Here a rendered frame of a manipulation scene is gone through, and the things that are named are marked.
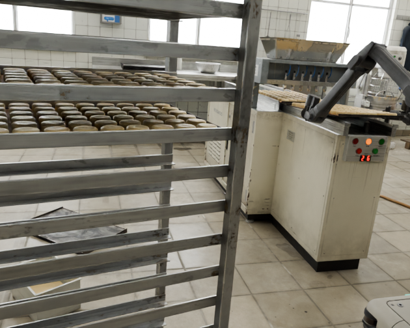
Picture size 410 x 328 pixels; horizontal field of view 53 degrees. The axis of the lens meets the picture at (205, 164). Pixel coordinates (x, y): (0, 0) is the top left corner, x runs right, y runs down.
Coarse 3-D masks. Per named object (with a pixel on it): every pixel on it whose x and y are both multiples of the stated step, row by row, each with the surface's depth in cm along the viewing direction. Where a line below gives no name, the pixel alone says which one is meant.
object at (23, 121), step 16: (0, 112) 95; (16, 112) 97; (32, 112) 108; (48, 112) 100; (64, 112) 101; (80, 112) 103; (96, 112) 104; (112, 112) 106; (128, 112) 109; (144, 112) 109; (160, 112) 111; (176, 112) 113; (0, 128) 80; (16, 128) 81; (32, 128) 82; (48, 128) 83; (64, 128) 84; (80, 128) 85; (96, 128) 86; (112, 128) 87; (128, 128) 90; (144, 128) 90; (160, 128) 91; (176, 128) 95
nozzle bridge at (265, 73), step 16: (256, 64) 275; (272, 64) 276; (288, 64) 279; (304, 64) 273; (320, 64) 276; (336, 64) 279; (256, 80) 275; (272, 80) 274; (288, 80) 279; (304, 80) 285; (320, 80) 288; (336, 80) 291; (256, 96) 283
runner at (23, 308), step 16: (192, 272) 102; (208, 272) 104; (96, 288) 92; (112, 288) 93; (128, 288) 95; (144, 288) 97; (16, 304) 85; (32, 304) 86; (48, 304) 88; (64, 304) 89
